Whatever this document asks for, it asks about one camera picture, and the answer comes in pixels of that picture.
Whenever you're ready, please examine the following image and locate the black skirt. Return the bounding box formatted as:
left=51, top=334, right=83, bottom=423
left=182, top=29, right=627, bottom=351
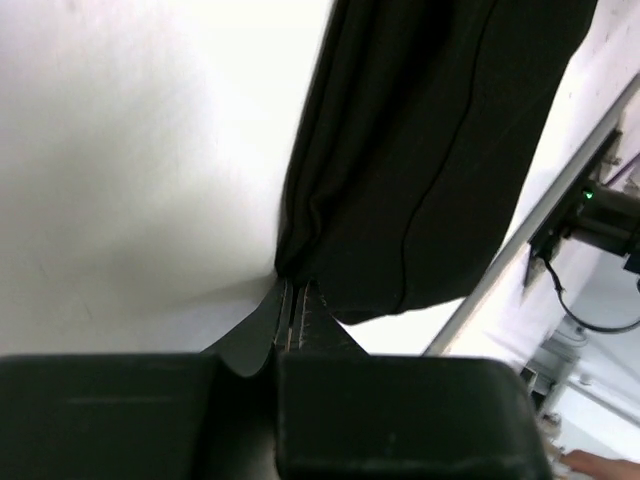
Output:
left=275, top=1, right=596, bottom=324

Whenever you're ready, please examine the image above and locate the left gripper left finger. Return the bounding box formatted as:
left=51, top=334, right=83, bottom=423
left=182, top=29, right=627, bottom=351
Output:
left=1, top=280, right=292, bottom=479

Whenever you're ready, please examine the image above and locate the front aluminium rail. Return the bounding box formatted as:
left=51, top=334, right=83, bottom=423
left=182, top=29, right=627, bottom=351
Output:
left=423, top=76, right=639, bottom=357

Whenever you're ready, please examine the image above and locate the bare human hand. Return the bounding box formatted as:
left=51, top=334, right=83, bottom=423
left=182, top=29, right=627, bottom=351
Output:
left=561, top=450, right=640, bottom=480

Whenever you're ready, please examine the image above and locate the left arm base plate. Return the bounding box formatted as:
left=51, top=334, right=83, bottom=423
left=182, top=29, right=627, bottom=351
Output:
left=529, top=127, right=622, bottom=257

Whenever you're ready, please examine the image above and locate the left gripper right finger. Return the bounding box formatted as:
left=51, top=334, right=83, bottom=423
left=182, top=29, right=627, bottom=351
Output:
left=276, top=284, right=551, bottom=479

